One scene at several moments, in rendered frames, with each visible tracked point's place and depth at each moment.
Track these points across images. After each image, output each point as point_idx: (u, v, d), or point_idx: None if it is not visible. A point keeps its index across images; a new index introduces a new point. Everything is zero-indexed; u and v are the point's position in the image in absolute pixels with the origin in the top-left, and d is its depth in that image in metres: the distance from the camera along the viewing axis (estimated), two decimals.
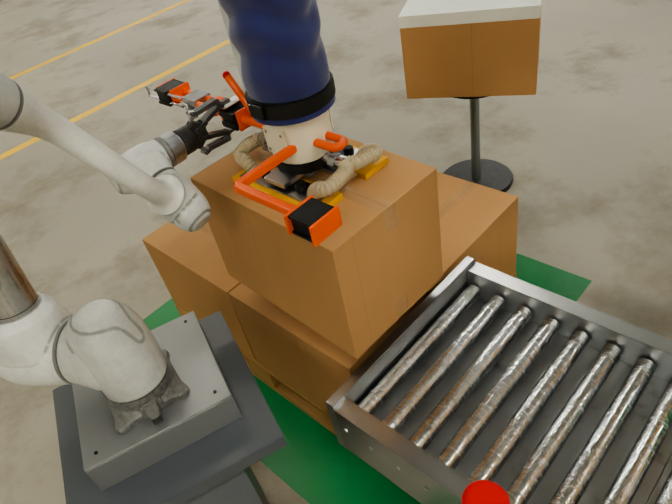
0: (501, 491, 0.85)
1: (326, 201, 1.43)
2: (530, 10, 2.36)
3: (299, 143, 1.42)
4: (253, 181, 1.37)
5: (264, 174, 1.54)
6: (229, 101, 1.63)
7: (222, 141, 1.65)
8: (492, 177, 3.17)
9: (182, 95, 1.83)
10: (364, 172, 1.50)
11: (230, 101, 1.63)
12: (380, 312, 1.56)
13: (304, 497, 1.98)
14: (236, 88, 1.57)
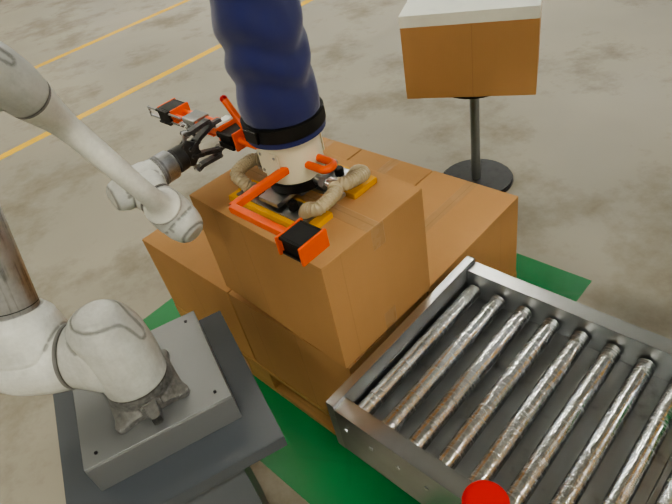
0: (501, 491, 0.85)
1: (316, 220, 1.51)
2: (530, 10, 2.36)
3: (291, 165, 1.51)
4: (247, 202, 1.45)
5: (259, 193, 1.63)
6: (220, 121, 1.73)
7: (214, 158, 1.75)
8: (492, 177, 3.17)
9: (182, 114, 1.92)
10: (353, 192, 1.58)
11: (221, 121, 1.73)
12: (368, 324, 1.64)
13: (304, 497, 1.98)
14: (233, 111, 1.66)
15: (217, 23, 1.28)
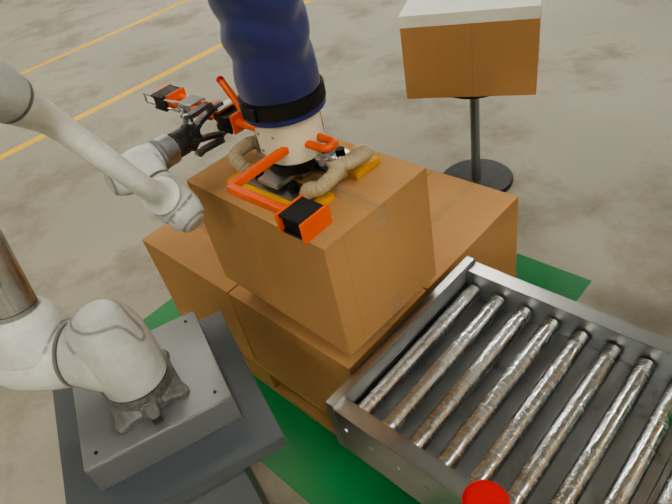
0: (501, 491, 0.85)
1: (318, 201, 1.46)
2: (530, 10, 2.36)
3: (291, 144, 1.46)
4: (246, 182, 1.40)
5: (258, 176, 1.57)
6: (222, 104, 1.67)
7: (216, 143, 1.69)
8: (492, 177, 3.17)
9: (178, 100, 1.87)
10: (355, 173, 1.53)
11: (223, 104, 1.67)
12: (373, 310, 1.59)
13: (304, 497, 1.98)
14: (230, 92, 1.61)
15: None
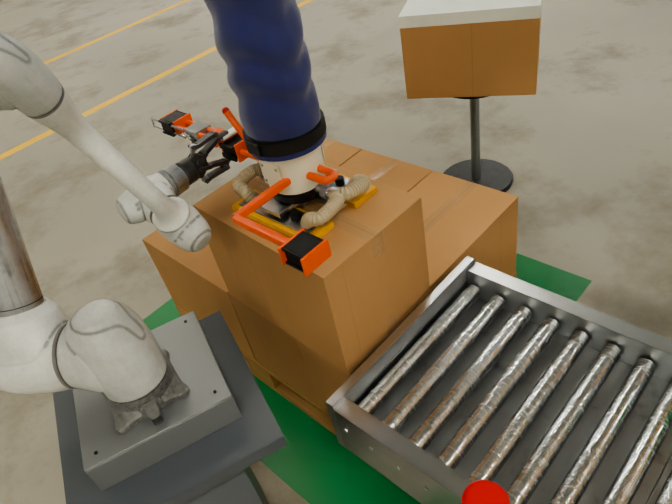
0: (501, 491, 0.85)
1: (318, 230, 1.54)
2: (530, 10, 2.36)
3: (293, 176, 1.54)
4: (250, 213, 1.48)
5: None
6: (227, 133, 1.75)
7: (221, 170, 1.78)
8: (492, 177, 3.17)
9: (184, 126, 1.95)
10: (354, 202, 1.61)
11: (228, 133, 1.75)
12: (370, 331, 1.67)
13: (304, 497, 1.98)
14: (235, 123, 1.69)
15: (220, 39, 1.31)
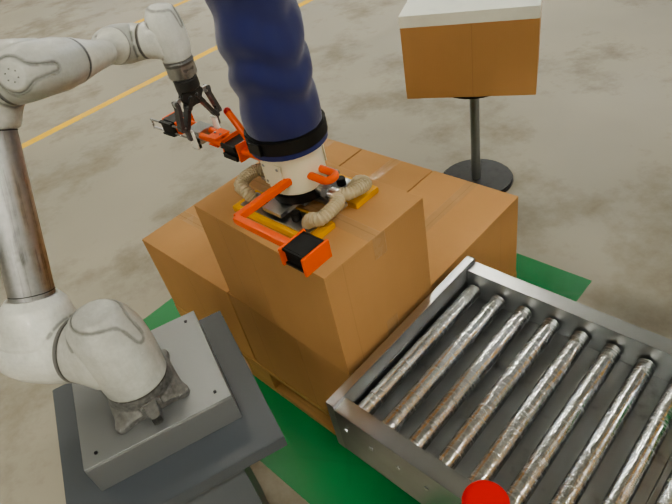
0: (501, 491, 0.85)
1: (319, 230, 1.54)
2: (530, 10, 2.36)
3: (294, 176, 1.54)
4: (251, 213, 1.48)
5: None
6: (190, 138, 1.82)
7: (211, 102, 1.83)
8: (492, 177, 3.17)
9: None
10: (355, 202, 1.61)
11: (190, 139, 1.82)
12: (371, 332, 1.67)
13: (304, 497, 1.98)
14: (236, 123, 1.69)
15: (221, 39, 1.31)
